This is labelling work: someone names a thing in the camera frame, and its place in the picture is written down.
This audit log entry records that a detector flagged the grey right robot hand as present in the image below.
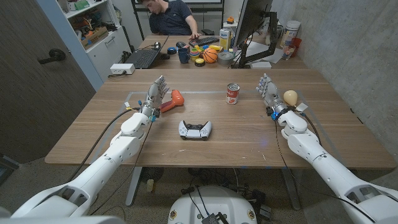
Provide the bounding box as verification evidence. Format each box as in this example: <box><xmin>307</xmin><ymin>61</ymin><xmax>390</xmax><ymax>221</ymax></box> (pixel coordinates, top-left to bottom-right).
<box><xmin>256</xmin><ymin>73</ymin><xmax>289</xmax><ymax>115</ymax></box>

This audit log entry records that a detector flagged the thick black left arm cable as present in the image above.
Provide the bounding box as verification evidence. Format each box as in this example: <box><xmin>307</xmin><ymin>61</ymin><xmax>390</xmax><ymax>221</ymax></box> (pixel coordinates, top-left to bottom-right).
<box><xmin>67</xmin><ymin>107</ymin><xmax>142</xmax><ymax>183</ymax></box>

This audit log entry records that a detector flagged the black computer monitor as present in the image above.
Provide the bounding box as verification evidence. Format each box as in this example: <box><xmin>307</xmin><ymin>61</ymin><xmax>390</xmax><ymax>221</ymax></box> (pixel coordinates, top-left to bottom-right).
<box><xmin>233</xmin><ymin>0</ymin><xmax>274</xmax><ymax>47</ymax></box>

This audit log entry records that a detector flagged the thin black left arm wire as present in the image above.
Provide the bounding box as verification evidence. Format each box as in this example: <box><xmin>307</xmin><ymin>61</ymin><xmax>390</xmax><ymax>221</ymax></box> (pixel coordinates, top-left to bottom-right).
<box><xmin>89</xmin><ymin>119</ymin><xmax>155</xmax><ymax>216</ymax></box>

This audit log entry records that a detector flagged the yellow blue drink carton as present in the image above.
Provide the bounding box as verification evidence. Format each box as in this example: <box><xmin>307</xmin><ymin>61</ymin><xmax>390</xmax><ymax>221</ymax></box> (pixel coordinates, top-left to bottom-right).
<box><xmin>219</xmin><ymin>28</ymin><xmax>232</xmax><ymax>50</ymax></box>

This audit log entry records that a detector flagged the thin black arm wire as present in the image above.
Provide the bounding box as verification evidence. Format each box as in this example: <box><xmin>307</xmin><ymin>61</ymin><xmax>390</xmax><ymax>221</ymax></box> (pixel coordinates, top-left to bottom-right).
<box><xmin>89</xmin><ymin>119</ymin><xmax>155</xmax><ymax>216</ymax></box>
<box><xmin>273</xmin><ymin>119</ymin><xmax>377</xmax><ymax>224</ymax></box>

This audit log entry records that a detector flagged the dark wooden door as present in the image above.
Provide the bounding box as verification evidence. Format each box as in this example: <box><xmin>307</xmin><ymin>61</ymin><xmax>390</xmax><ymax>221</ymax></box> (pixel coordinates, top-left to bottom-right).
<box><xmin>0</xmin><ymin>0</ymin><xmax>96</xmax><ymax>164</ymax></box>

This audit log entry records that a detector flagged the grey duct tape roll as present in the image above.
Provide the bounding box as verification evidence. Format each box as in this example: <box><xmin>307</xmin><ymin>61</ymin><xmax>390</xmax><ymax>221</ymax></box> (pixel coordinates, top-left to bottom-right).
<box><xmin>216</xmin><ymin>51</ymin><xmax>234</xmax><ymax>66</ymax></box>

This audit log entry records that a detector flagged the black keyboard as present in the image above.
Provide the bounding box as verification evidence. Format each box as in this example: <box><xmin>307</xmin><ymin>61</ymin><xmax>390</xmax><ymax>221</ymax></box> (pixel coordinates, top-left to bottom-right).
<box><xmin>188</xmin><ymin>36</ymin><xmax>220</xmax><ymax>48</ymax></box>

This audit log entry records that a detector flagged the thin black right arm wire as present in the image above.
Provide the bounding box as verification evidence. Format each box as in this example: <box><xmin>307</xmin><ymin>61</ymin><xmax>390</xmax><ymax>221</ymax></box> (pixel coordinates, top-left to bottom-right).
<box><xmin>273</xmin><ymin>119</ymin><xmax>377</xmax><ymax>224</ymax></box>

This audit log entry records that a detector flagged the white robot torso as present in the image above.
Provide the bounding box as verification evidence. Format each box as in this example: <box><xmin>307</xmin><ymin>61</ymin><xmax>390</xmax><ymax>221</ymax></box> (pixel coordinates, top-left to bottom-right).
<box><xmin>167</xmin><ymin>185</ymin><xmax>258</xmax><ymax>224</ymax></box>

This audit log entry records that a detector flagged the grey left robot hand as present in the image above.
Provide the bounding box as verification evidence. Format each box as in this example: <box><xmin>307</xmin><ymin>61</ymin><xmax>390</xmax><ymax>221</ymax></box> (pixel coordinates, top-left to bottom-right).
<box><xmin>141</xmin><ymin>75</ymin><xmax>170</xmax><ymax>118</ymax></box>

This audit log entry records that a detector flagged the white paper sheet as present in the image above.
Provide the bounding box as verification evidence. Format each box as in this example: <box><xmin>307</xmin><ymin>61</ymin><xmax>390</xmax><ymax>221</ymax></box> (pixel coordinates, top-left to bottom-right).
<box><xmin>245</xmin><ymin>40</ymin><xmax>284</xmax><ymax>64</ymax></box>

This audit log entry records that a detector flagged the pale yellow rubber bulb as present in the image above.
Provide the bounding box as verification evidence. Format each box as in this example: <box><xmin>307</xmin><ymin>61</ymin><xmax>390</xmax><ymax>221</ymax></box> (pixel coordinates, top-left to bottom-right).
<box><xmin>282</xmin><ymin>90</ymin><xmax>299</xmax><ymax>107</ymax></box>

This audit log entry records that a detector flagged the small orange basketball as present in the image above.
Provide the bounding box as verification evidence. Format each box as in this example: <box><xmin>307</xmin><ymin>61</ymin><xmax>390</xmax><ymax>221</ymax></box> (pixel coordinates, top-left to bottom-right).
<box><xmin>203</xmin><ymin>47</ymin><xmax>218</xmax><ymax>64</ymax></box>

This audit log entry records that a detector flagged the grey table leg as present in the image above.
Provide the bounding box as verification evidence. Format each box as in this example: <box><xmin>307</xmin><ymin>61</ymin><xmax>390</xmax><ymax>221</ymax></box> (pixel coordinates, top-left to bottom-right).
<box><xmin>125</xmin><ymin>167</ymin><xmax>143</xmax><ymax>207</ymax></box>
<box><xmin>281</xmin><ymin>167</ymin><xmax>302</xmax><ymax>211</ymax></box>

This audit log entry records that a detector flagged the red plastic cup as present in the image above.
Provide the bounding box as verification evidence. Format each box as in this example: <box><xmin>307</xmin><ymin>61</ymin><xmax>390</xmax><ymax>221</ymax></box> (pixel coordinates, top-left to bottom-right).
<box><xmin>290</xmin><ymin>37</ymin><xmax>302</xmax><ymax>57</ymax></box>

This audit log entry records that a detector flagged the black door handle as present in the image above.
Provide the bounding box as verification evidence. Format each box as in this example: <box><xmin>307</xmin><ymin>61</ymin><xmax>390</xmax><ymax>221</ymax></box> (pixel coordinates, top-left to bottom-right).
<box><xmin>37</xmin><ymin>48</ymin><xmax>67</xmax><ymax>65</ymax></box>

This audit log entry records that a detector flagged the white game controller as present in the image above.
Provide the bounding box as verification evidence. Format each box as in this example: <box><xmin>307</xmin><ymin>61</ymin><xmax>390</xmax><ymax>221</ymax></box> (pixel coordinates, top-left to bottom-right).
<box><xmin>178</xmin><ymin>119</ymin><xmax>213</xmax><ymax>141</ymax></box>

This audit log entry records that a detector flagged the brown cardboard box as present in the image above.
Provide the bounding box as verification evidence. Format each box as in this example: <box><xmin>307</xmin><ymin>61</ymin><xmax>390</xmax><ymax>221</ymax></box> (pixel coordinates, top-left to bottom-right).
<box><xmin>80</xmin><ymin>26</ymin><xmax>109</xmax><ymax>50</ymax></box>

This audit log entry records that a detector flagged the white wipes canister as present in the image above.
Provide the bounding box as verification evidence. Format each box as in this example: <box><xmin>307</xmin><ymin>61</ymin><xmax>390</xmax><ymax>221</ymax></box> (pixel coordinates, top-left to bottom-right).
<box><xmin>279</xmin><ymin>20</ymin><xmax>302</xmax><ymax>49</ymax></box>

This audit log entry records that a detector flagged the red white soup can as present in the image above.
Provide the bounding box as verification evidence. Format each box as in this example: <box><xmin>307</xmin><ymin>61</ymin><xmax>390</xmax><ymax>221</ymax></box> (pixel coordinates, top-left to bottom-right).
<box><xmin>226</xmin><ymin>83</ymin><xmax>241</xmax><ymax>105</ymax></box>

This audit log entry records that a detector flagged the person in navy shirt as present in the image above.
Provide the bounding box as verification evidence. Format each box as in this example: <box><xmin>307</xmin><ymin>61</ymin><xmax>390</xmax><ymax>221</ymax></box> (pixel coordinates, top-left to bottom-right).
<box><xmin>136</xmin><ymin>0</ymin><xmax>203</xmax><ymax>40</ymax></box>

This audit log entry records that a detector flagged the orange handheld air blower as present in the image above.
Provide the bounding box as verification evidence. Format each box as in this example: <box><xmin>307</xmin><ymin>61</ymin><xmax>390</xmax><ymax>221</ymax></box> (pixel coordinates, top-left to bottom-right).
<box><xmin>158</xmin><ymin>89</ymin><xmax>185</xmax><ymax>113</ymax></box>

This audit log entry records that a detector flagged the black floor fan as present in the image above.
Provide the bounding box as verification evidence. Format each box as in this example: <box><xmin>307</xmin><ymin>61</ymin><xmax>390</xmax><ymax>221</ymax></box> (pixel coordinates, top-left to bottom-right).
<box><xmin>139</xmin><ymin>167</ymin><xmax>165</xmax><ymax>184</ymax></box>

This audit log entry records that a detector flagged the white power adapter box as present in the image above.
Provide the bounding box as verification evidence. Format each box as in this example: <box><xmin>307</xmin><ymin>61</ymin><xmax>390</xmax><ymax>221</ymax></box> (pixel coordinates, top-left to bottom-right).
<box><xmin>109</xmin><ymin>63</ymin><xmax>136</xmax><ymax>75</ymax></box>

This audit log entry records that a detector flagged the black device on torso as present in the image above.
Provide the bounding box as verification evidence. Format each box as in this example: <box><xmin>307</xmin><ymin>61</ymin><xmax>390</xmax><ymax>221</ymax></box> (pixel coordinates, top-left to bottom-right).
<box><xmin>201</xmin><ymin>212</ymin><xmax>230</xmax><ymax>224</ymax></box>

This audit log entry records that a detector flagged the white shelf cabinet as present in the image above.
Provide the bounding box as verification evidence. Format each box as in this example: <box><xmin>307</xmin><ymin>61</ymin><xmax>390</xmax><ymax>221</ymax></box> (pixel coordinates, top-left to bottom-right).
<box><xmin>57</xmin><ymin>0</ymin><xmax>131</xmax><ymax>83</ymax></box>

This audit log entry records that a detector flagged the dark blue mug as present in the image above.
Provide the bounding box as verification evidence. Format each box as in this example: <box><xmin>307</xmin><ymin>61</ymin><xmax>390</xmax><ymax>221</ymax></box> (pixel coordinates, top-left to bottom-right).
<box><xmin>177</xmin><ymin>47</ymin><xmax>190</xmax><ymax>65</ymax></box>

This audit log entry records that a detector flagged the black laptop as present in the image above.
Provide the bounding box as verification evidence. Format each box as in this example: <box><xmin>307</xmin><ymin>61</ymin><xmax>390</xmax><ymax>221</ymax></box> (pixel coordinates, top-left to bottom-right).
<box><xmin>124</xmin><ymin>35</ymin><xmax>170</xmax><ymax>70</ymax></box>

